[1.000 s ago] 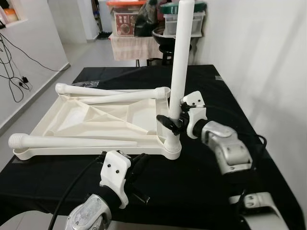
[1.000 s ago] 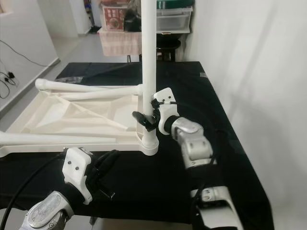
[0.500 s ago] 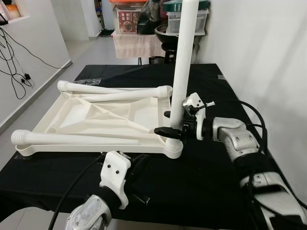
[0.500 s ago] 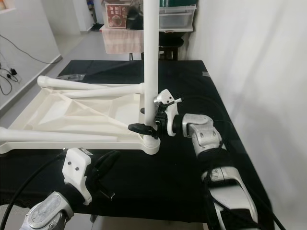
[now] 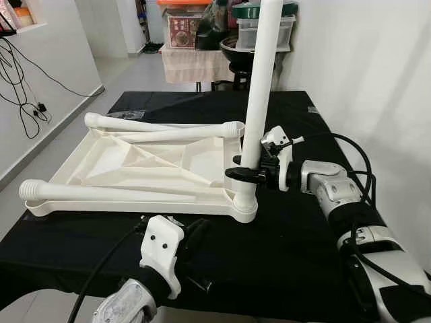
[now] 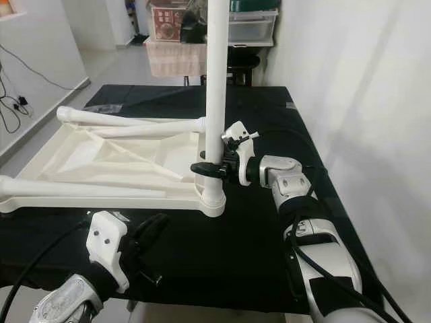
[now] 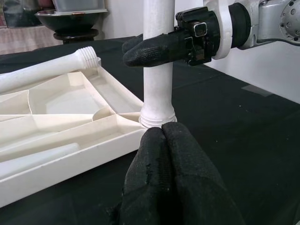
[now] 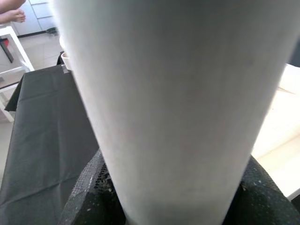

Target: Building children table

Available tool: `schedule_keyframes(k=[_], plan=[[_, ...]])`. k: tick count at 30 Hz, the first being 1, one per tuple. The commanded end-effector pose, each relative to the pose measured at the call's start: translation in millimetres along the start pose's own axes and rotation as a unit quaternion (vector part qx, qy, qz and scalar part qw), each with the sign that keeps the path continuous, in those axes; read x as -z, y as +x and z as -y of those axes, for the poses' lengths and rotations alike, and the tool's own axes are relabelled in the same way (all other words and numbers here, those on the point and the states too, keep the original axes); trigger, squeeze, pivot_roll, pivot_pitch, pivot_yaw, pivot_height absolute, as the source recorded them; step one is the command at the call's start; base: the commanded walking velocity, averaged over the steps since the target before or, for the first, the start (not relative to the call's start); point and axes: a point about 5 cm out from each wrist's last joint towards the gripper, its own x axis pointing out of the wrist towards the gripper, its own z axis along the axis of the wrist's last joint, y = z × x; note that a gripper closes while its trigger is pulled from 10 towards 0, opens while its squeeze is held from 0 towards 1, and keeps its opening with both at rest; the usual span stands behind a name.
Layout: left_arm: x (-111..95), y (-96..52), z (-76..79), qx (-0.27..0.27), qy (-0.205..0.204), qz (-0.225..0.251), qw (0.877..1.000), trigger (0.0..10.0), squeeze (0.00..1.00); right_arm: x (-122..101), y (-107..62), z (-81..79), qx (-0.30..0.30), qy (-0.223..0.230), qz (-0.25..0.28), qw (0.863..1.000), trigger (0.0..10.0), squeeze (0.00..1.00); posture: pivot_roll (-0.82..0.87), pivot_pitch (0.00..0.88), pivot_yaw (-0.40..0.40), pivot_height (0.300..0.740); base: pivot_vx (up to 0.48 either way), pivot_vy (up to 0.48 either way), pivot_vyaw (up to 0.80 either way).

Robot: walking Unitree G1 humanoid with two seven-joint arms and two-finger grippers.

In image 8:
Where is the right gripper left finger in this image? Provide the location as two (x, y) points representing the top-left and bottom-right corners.
(57, 149), (128, 225)

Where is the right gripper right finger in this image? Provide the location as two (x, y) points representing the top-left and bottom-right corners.
(224, 155), (300, 225)

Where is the white plastic table leg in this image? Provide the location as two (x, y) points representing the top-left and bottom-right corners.
(52, 0), (300, 225)
(60, 51), (71, 71)

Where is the white children table top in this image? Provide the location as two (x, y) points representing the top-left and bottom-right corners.
(250, 62), (300, 202)

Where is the black tablecloth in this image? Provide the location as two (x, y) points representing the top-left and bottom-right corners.
(0, 65), (102, 225)

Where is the white wooden chair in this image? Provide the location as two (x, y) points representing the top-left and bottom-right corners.
(0, 24), (35, 123)

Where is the white drawer cabinet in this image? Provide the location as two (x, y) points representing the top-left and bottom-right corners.
(14, 0), (58, 38)

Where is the person bare foot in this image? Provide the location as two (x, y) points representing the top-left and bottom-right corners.
(0, 8), (27, 24)

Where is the person bare leg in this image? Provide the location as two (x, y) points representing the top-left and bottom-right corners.
(0, 0), (27, 11)

